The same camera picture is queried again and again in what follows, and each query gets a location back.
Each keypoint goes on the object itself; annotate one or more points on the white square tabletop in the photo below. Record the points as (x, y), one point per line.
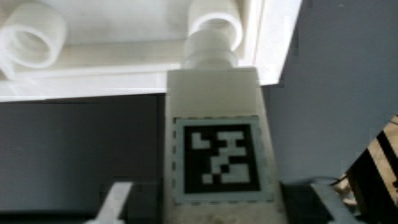
(92, 48)

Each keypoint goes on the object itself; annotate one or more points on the AprilTag marker sheet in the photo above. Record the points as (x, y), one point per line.
(371, 176)

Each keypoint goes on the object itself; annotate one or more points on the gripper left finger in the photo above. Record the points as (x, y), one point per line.
(111, 206)

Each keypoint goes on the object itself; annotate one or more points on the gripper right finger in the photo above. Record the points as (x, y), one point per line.
(332, 203)

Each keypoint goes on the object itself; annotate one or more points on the white table leg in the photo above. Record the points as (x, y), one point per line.
(220, 185)

